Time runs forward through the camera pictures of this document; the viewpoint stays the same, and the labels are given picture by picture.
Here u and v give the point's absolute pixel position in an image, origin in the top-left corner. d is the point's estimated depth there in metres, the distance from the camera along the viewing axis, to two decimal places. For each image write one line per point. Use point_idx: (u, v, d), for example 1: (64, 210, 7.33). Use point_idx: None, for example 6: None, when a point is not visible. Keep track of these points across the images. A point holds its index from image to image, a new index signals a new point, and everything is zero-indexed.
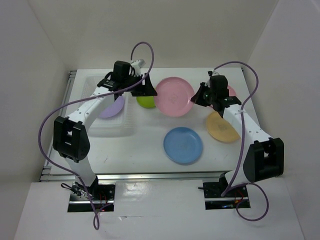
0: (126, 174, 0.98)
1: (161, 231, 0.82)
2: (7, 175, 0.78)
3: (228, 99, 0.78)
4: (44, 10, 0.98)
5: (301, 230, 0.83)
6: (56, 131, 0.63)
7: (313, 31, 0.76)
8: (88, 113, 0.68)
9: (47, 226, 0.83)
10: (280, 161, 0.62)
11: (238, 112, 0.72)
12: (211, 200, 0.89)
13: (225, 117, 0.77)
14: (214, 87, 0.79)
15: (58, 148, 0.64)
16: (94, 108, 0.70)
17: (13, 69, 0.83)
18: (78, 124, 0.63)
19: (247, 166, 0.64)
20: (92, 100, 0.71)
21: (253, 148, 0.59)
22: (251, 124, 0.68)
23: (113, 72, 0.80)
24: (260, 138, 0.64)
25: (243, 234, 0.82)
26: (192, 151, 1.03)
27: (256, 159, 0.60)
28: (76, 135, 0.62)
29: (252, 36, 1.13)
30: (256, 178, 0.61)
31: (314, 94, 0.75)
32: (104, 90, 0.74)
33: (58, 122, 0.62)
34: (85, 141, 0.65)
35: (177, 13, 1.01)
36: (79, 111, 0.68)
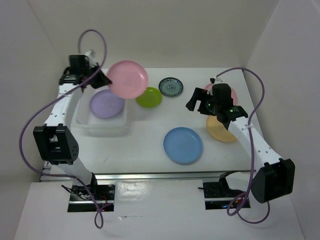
0: (118, 174, 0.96)
1: (161, 232, 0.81)
2: (8, 171, 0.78)
3: (234, 110, 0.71)
4: (45, 11, 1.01)
5: (301, 230, 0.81)
6: (41, 143, 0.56)
7: (310, 26, 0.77)
8: (65, 113, 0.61)
9: (46, 226, 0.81)
10: (291, 181, 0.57)
11: (245, 127, 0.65)
12: (211, 200, 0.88)
13: (230, 130, 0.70)
14: (217, 97, 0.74)
15: (48, 158, 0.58)
16: (68, 106, 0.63)
17: (14, 67, 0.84)
18: (59, 126, 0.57)
19: (255, 185, 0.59)
20: (62, 100, 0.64)
21: (263, 171, 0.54)
22: (260, 142, 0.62)
23: (70, 67, 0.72)
24: (271, 161, 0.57)
25: (243, 235, 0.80)
26: (192, 152, 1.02)
27: (266, 182, 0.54)
28: (63, 138, 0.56)
29: (251, 36, 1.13)
30: (265, 200, 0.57)
31: (313, 89, 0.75)
32: (68, 85, 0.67)
33: (38, 133, 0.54)
34: (72, 141, 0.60)
35: (176, 12, 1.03)
36: (54, 114, 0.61)
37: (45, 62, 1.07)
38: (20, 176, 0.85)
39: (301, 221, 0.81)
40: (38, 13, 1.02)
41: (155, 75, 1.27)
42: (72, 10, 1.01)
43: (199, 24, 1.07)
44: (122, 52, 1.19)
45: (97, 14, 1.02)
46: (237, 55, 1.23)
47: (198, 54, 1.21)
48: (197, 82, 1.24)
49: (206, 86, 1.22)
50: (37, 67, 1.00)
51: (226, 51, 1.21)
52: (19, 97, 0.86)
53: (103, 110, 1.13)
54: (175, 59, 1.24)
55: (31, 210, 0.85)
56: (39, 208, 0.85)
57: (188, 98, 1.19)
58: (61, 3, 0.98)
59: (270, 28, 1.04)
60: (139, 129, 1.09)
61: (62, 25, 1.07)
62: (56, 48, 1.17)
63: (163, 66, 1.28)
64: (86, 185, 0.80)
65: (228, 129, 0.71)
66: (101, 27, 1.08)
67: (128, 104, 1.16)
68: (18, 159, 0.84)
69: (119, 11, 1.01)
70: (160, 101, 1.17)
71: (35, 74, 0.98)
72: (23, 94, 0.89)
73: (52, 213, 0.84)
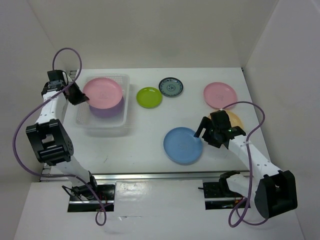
0: (113, 174, 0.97)
1: (161, 232, 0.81)
2: (8, 172, 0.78)
3: (232, 129, 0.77)
4: (45, 11, 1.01)
5: (301, 230, 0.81)
6: (35, 142, 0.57)
7: (310, 26, 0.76)
8: (54, 111, 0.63)
9: (46, 227, 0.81)
10: (293, 194, 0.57)
11: (243, 144, 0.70)
12: (211, 200, 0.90)
13: (231, 149, 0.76)
14: (216, 122, 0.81)
15: (44, 158, 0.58)
16: (56, 105, 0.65)
17: (14, 67, 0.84)
18: (52, 121, 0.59)
19: (259, 201, 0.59)
20: (48, 103, 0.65)
21: (263, 182, 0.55)
22: (258, 157, 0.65)
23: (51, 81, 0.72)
24: (270, 172, 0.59)
25: (244, 235, 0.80)
26: (192, 151, 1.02)
27: (268, 194, 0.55)
28: (56, 131, 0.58)
29: (251, 36, 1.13)
30: (270, 215, 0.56)
31: (313, 89, 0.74)
32: (53, 91, 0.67)
33: (31, 131, 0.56)
34: (67, 136, 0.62)
35: (176, 13, 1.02)
36: (43, 114, 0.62)
37: (45, 62, 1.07)
38: (20, 176, 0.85)
39: (302, 221, 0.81)
40: (37, 13, 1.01)
41: (155, 74, 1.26)
42: (72, 11, 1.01)
43: (199, 24, 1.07)
44: (122, 52, 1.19)
45: (97, 15, 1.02)
46: (237, 55, 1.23)
47: (198, 54, 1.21)
48: (197, 82, 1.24)
49: (206, 86, 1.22)
50: (37, 68, 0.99)
51: (226, 51, 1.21)
52: (19, 98, 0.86)
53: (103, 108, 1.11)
54: (175, 59, 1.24)
55: (31, 210, 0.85)
56: (40, 208, 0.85)
57: (188, 97, 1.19)
58: (61, 3, 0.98)
59: (270, 28, 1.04)
60: (139, 129, 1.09)
61: (62, 25, 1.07)
62: (56, 48, 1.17)
63: (163, 66, 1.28)
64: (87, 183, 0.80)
65: (229, 148, 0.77)
66: (101, 28, 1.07)
67: (128, 104, 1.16)
68: (18, 160, 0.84)
69: (119, 11, 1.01)
70: (160, 101, 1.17)
71: (35, 74, 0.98)
72: (23, 95, 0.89)
73: (52, 214, 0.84)
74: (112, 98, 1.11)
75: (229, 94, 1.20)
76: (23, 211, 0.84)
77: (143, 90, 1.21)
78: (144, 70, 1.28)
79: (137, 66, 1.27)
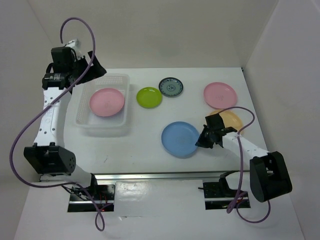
0: (118, 174, 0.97)
1: (161, 232, 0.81)
2: (8, 171, 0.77)
3: (225, 128, 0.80)
4: (45, 10, 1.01)
5: (301, 230, 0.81)
6: (34, 164, 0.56)
7: (310, 27, 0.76)
8: (55, 129, 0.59)
9: (46, 227, 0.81)
10: (285, 174, 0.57)
11: (234, 137, 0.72)
12: (211, 200, 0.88)
13: (225, 146, 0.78)
14: (210, 123, 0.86)
15: (43, 174, 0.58)
16: (57, 118, 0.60)
17: (14, 66, 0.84)
18: (52, 147, 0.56)
19: (254, 186, 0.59)
20: (49, 111, 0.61)
21: (253, 163, 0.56)
22: (249, 145, 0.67)
23: (54, 63, 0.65)
24: (259, 154, 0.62)
25: (244, 235, 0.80)
26: (190, 145, 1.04)
27: (260, 175, 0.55)
28: (55, 158, 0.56)
29: (251, 36, 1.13)
30: (265, 197, 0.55)
31: (313, 89, 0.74)
32: (56, 89, 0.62)
33: (29, 157, 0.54)
34: (66, 155, 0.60)
35: (176, 12, 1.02)
36: (43, 130, 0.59)
37: (45, 62, 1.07)
38: (20, 175, 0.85)
39: (301, 220, 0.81)
40: (37, 13, 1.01)
41: (156, 74, 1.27)
42: (72, 10, 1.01)
43: (199, 24, 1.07)
44: (123, 52, 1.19)
45: (98, 14, 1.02)
46: (237, 55, 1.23)
47: (198, 54, 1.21)
48: (197, 82, 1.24)
49: (206, 86, 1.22)
50: (37, 67, 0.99)
51: (226, 51, 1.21)
52: (19, 97, 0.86)
53: (103, 109, 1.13)
54: (175, 59, 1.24)
55: (31, 210, 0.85)
56: (40, 208, 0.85)
57: (188, 97, 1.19)
58: (61, 3, 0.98)
59: (270, 28, 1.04)
60: (138, 128, 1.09)
61: (62, 24, 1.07)
62: (56, 47, 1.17)
63: (163, 66, 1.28)
64: (85, 187, 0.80)
65: (224, 146, 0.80)
66: (101, 27, 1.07)
67: (128, 104, 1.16)
68: (18, 159, 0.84)
69: (119, 11, 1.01)
70: (160, 101, 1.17)
71: (35, 74, 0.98)
72: (23, 94, 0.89)
73: (52, 213, 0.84)
74: (117, 106, 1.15)
75: (229, 94, 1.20)
76: (23, 211, 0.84)
77: (143, 89, 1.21)
78: (144, 69, 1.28)
79: (137, 66, 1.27)
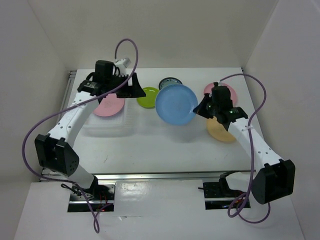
0: (125, 174, 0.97)
1: (161, 231, 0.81)
2: (8, 171, 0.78)
3: (234, 111, 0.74)
4: (45, 11, 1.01)
5: (301, 230, 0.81)
6: (40, 151, 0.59)
7: (310, 26, 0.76)
8: (71, 127, 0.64)
9: (46, 226, 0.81)
10: (291, 182, 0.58)
11: (245, 128, 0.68)
12: (211, 200, 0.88)
13: (230, 131, 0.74)
14: (217, 101, 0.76)
15: (45, 165, 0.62)
16: (77, 118, 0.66)
17: (14, 67, 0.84)
18: (61, 141, 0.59)
19: (256, 188, 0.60)
20: (73, 110, 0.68)
21: (264, 172, 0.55)
22: (260, 144, 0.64)
23: (95, 73, 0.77)
24: (270, 161, 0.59)
25: (244, 235, 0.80)
26: (188, 105, 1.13)
27: (267, 184, 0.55)
28: (59, 154, 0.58)
29: (251, 36, 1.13)
30: (265, 200, 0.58)
31: (313, 89, 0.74)
32: (87, 96, 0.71)
33: (39, 143, 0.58)
34: (72, 157, 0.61)
35: (176, 12, 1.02)
36: (60, 125, 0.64)
37: (45, 62, 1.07)
38: (20, 175, 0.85)
39: (301, 220, 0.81)
40: (38, 13, 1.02)
41: (156, 74, 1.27)
42: (72, 10, 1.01)
43: (199, 24, 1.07)
44: (123, 53, 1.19)
45: (98, 15, 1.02)
46: (237, 55, 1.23)
47: (198, 54, 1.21)
48: (197, 82, 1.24)
49: (206, 86, 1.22)
50: (37, 67, 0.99)
51: (226, 51, 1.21)
52: (19, 97, 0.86)
53: (104, 109, 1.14)
54: (175, 59, 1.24)
55: (31, 210, 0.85)
56: (40, 208, 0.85)
57: None
58: (61, 3, 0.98)
59: (270, 28, 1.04)
60: (138, 128, 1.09)
61: (62, 25, 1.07)
62: (57, 48, 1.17)
63: (163, 66, 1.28)
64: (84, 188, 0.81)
65: (228, 130, 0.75)
66: (101, 27, 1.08)
67: (128, 104, 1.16)
68: (18, 159, 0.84)
69: (119, 11, 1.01)
70: None
71: (35, 74, 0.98)
72: (23, 94, 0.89)
73: (52, 213, 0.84)
74: (116, 107, 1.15)
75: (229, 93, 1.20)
76: (23, 211, 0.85)
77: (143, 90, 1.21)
78: (143, 70, 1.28)
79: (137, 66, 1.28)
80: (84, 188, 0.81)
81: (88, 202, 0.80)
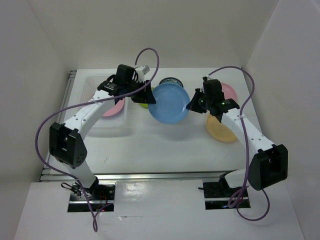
0: (127, 174, 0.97)
1: (161, 231, 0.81)
2: (8, 171, 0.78)
3: (226, 103, 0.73)
4: (45, 10, 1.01)
5: (301, 230, 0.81)
6: (52, 139, 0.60)
7: (310, 26, 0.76)
8: (85, 120, 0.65)
9: (46, 227, 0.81)
10: (284, 166, 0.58)
11: (237, 117, 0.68)
12: (211, 200, 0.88)
13: (223, 122, 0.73)
14: (209, 93, 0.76)
15: (54, 154, 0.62)
16: (92, 114, 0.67)
17: (14, 67, 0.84)
18: (74, 132, 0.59)
19: (252, 174, 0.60)
20: (90, 105, 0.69)
21: (257, 157, 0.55)
22: (253, 131, 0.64)
23: (116, 76, 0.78)
24: (264, 146, 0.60)
25: (243, 235, 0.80)
26: (180, 102, 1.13)
27: (261, 168, 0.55)
28: (71, 144, 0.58)
29: (251, 36, 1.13)
30: (262, 186, 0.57)
31: (313, 89, 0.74)
32: (105, 95, 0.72)
33: (53, 130, 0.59)
34: (80, 148, 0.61)
35: (176, 12, 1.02)
36: (75, 117, 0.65)
37: (45, 62, 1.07)
38: (20, 175, 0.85)
39: (301, 220, 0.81)
40: (38, 13, 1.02)
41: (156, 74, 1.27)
42: (72, 10, 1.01)
43: (199, 24, 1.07)
44: (123, 53, 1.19)
45: (97, 14, 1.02)
46: (237, 55, 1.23)
47: (198, 54, 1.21)
48: (197, 82, 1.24)
49: None
50: (37, 67, 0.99)
51: (226, 51, 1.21)
52: (19, 97, 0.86)
53: None
54: (175, 59, 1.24)
55: (31, 210, 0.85)
56: (40, 208, 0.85)
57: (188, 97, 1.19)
58: (61, 3, 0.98)
59: (270, 28, 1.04)
60: (139, 128, 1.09)
61: (62, 25, 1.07)
62: (56, 48, 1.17)
63: (163, 66, 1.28)
64: (84, 187, 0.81)
65: (222, 121, 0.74)
66: (101, 27, 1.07)
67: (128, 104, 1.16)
68: (18, 159, 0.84)
69: (119, 11, 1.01)
70: None
71: (35, 74, 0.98)
72: (23, 94, 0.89)
73: (52, 213, 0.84)
74: (117, 107, 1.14)
75: (228, 93, 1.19)
76: (23, 211, 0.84)
77: None
78: None
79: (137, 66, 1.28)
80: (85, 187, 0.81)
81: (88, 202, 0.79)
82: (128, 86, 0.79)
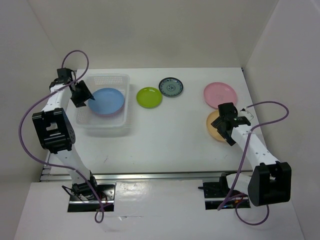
0: (117, 174, 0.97)
1: (161, 232, 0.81)
2: (8, 171, 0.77)
3: (237, 118, 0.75)
4: (45, 10, 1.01)
5: (301, 230, 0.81)
6: (40, 129, 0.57)
7: (310, 27, 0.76)
8: (59, 102, 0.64)
9: (46, 227, 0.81)
10: (287, 186, 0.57)
11: (246, 132, 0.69)
12: (211, 200, 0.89)
13: (233, 137, 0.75)
14: (222, 113, 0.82)
15: (46, 145, 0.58)
16: (62, 96, 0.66)
17: (14, 67, 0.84)
18: (56, 109, 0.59)
19: (252, 188, 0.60)
20: (54, 95, 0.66)
21: (258, 170, 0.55)
22: (259, 146, 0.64)
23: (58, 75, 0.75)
24: (267, 162, 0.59)
25: (244, 235, 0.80)
26: (105, 92, 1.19)
27: (260, 182, 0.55)
28: (61, 120, 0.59)
29: (252, 36, 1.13)
30: (260, 202, 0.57)
31: (313, 88, 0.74)
32: (59, 85, 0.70)
33: (37, 118, 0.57)
34: (69, 125, 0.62)
35: (176, 12, 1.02)
36: (49, 103, 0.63)
37: (45, 61, 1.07)
38: (19, 175, 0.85)
39: (301, 220, 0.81)
40: (37, 13, 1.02)
41: (156, 74, 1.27)
42: (72, 10, 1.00)
43: (199, 24, 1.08)
44: (123, 53, 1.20)
45: (98, 14, 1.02)
46: (237, 55, 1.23)
47: (198, 54, 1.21)
48: (197, 82, 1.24)
49: (206, 86, 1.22)
50: (36, 67, 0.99)
51: (226, 51, 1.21)
52: (18, 97, 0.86)
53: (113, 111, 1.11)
54: (175, 59, 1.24)
55: (31, 210, 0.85)
56: (40, 208, 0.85)
57: (188, 97, 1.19)
58: (61, 3, 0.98)
59: (270, 29, 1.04)
60: (138, 129, 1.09)
61: (62, 25, 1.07)
62: (56, 47, 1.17)
63: (163, 66, 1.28)
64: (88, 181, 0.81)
65: (232, 136, 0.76)
66: (101, 27, 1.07)
67: (128, 104, 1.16)
68: (18, 159, 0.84)
69: (119, 11, 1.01)
70: (160, 101, 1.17)
71: (35, 74, 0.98)
72: (22, 94, 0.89)
73: (52, 213, 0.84)
74: (117, 106, 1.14)
75: (229, 94, 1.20)
76: (23, 211, 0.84)
77: (143, 90, 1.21)
78: (143, 70, 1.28)
79: (137, 66, 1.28)
80: (81, 182, 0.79)
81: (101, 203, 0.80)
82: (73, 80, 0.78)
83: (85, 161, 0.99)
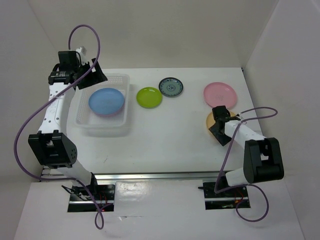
0: (118, 174, 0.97)
1: (161, 232, 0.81)
2: (8, 171, 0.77)
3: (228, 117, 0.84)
4: (44, 10, 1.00)
5: (301, 230, 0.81)
6: (38, 151, 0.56)
7: (311, 27, 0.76)
8: (59, 118, 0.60)
9: (46, 227, 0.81)
10: (278, 160, 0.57)
11: (235, 124, 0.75)
12: (211, 200, 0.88)
13: (226, 132, 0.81)
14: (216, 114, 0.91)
15: (45, 163, 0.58)
16: (62, 109, 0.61)
17: (13, 67, 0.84)
18: (55, 133, 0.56)
19: (246, 168, 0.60)
20: (54, 102, 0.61)
21: (248, 143, 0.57)
22: (247, 130, 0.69)
23: (60, 64, 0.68)
24: (256, 138, 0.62)
25: (243, 235, 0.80)
26: (105, 92, 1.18)
27: (252, 155, 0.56)
28: (59, 145, 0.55)
29: (252, 36, 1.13)
30: (255, 176, 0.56)
31: (313, 89, 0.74)
32: (60, 82, 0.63)
33: (33, 140, 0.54)
34: (69, 145, 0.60)
35: (176, 12, 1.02)
36: (47, 119, 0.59)
37: (45, 61, 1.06)
38: (19, 176, 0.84)
39: (301, 220, 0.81)
40: (37, 13, 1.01)
41: (156, 74, 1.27)
42: (72, 10, 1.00)
43: (199, 24, 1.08)
44: (123, 53, 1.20)
45: (97, 14, 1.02)
46: (237, 55, 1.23)
47: (198, 54, 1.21)
48: (197, 82, 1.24)
49: (206, 86, 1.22)
50: (36, 67, 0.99)
51: (226, 51, 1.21)
52: (18, 97, 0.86)
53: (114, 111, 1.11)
54: (175, 59, 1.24)
55: (31, 210, 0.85)
56: (40, 208, 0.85)
57: (188, 97, 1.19)
58: (60, 3, 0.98)
59: (270, 29, 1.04)
60: (138, 129, 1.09)
61: (62, 25, 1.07)
62: (56, 47, 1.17)
63: (163, 66, 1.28)
64: (86, 186, 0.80)
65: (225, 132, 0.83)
66: (100, 27, 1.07)
67: (128, 104, 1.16)
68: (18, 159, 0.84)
69: (119, 11, 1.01)
70: (160, 101, 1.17)
71: (34, 74, 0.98)
72: (22, 94, 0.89)
73: (52, 213, 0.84)
74: (117, 106, 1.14)
75: (228, 94, 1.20)
76: (23, 211, 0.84)
77: (143, 90, 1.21)
78: (143, 70, 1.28)
79: (137, 66, 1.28)
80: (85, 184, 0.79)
81: (96, 203, 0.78)
82: (78, 68, 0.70)
83: (87, 162, 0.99)
